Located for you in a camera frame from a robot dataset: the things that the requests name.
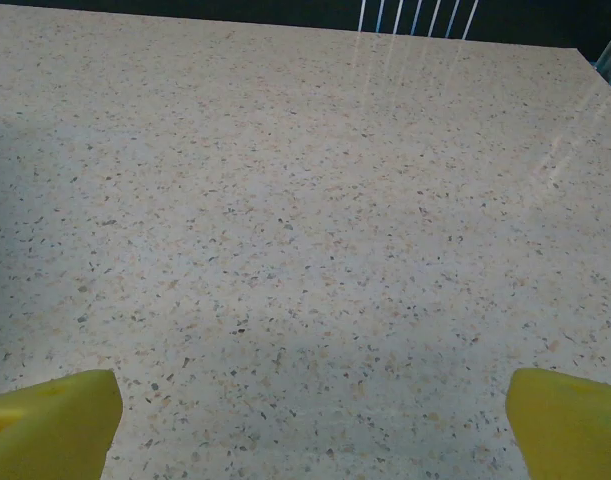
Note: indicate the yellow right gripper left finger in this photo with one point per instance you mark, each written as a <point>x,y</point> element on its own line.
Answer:
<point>50,430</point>

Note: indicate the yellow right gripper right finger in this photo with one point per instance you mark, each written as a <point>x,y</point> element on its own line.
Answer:
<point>570,430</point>

